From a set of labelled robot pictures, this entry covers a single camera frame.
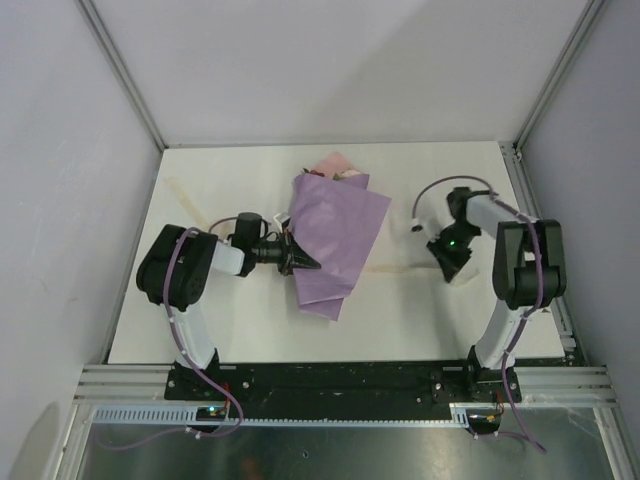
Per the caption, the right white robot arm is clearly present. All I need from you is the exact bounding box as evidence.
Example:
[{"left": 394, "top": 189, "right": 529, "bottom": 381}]
[{"left": 427, "top": 187, "right": 567, "bottom": 403}]

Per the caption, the cream ribbon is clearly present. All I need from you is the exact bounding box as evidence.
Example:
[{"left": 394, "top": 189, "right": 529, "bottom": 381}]
[{"left": 164, "top": 177, "right": 480, "bottom": 286}]

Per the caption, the white cable duct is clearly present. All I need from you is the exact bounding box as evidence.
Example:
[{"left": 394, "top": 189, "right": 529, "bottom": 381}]
[{"left": 93, "top": 405, "right": 469, "bottom": 428}]

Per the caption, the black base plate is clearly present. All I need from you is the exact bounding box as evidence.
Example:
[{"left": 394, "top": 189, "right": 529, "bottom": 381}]
[{"left": 164, "top": 360, "right": 522, "bottom": 422}]

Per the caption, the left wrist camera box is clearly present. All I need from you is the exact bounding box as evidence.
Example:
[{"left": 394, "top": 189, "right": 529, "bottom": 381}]
[{"left": 273, "top": 212, "right": 291, "bottom": 230}]

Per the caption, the aluminium frame rail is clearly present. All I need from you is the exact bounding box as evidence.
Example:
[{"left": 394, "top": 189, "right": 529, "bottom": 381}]
[{"left": 73, "top": 364, "right": 171, "bottom": 405}]

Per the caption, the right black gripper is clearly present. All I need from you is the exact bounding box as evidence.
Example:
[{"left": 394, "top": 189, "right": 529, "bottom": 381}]
[{"left": 427, "top": 222, "right": 482, "bottom": 283}]

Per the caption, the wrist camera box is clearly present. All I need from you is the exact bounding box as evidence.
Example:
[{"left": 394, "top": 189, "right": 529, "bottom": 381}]
[
  {"left": 411, "top": 217, "right": 430, "bottom": 233},
  {"left": 273, "top": 212, "right": 291, "bottom": 230}
]

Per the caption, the dark pink rose stem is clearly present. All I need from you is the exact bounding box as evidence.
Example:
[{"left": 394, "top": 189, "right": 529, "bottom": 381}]
[{"left": 302, "top": 168, "right": 326, "bottom": 178}]

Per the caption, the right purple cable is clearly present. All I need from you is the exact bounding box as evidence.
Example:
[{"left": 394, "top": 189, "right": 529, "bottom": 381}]
[{"left": 412, "top": 174, "right": 549, "bottom": 455}]

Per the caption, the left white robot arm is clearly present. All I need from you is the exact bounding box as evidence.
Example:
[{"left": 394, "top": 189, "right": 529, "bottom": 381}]
[{"left": 136, "top": 212, "right": 321, "bottom": 400}]

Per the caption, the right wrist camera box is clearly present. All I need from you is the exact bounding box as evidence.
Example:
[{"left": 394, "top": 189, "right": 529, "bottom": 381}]
[{"left": 411, "top": 217, "right": 430, "bottom": 233}]

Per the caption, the light pink rose stem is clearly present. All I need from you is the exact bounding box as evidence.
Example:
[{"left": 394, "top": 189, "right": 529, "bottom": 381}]
[{"left": 332, "top": 169, "right": 361, "bottom": 181}]

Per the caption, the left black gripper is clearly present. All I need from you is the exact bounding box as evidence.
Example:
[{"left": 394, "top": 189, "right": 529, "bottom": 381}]
[{"left": 251, "top": 229, "right": 320, "bottom": 276}]

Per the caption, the pink wrapping paper sheet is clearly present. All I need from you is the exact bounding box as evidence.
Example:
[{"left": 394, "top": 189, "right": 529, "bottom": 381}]
[{"left": 289, "top": 152, "right": 391, "bottom": 321}]

